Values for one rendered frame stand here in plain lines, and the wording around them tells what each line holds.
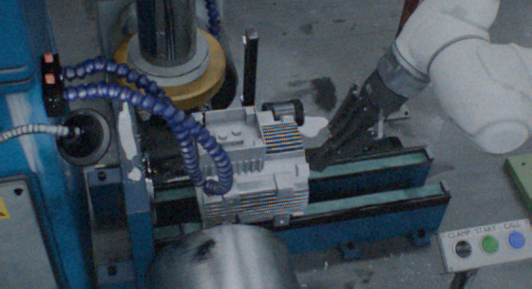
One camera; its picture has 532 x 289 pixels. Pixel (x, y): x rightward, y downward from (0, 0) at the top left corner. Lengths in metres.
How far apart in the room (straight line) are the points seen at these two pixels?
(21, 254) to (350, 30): 1.19
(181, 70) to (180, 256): 0.29
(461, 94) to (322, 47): 1.00
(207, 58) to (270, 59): 0.83
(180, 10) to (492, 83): 0.45
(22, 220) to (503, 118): 0.70
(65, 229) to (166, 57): 0.31
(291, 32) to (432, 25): 0.95
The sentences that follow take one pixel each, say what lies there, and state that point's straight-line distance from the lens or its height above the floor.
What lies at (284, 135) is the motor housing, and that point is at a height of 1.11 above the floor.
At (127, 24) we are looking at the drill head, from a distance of 1.58.
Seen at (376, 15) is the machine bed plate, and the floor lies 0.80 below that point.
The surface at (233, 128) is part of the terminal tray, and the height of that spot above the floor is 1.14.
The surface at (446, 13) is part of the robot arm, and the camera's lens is 1.16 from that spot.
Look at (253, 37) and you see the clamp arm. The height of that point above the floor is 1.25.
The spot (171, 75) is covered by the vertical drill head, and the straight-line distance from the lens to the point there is 1.13.
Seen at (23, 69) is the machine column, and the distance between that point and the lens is 0.94.
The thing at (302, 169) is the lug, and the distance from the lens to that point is 1.36.
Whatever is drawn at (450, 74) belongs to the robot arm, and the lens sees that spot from 1.10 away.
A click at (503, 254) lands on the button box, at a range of 1.37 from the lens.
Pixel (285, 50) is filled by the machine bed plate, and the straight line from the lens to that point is 2.01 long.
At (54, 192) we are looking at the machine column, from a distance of 1.12.
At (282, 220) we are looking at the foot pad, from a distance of 1.43.
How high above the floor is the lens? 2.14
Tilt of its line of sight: 49 degrees down
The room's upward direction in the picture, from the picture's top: 4 degrees clockwise
